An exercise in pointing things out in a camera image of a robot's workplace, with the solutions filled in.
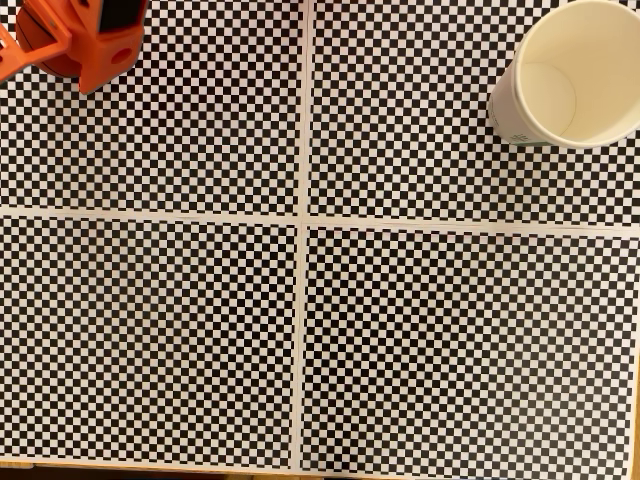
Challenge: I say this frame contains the white paper cup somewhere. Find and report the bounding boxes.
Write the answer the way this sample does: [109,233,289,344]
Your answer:
[487,0,640,150]

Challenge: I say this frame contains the small orange basketball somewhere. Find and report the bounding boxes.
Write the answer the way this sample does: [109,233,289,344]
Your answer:
[15,0,84,80]

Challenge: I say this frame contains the black white checkerboard paper sheet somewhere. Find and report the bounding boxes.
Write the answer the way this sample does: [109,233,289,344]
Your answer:
[305,0,640,229]
[0,213,301,469]
[0,0,306,217]
[298,222,639,476]

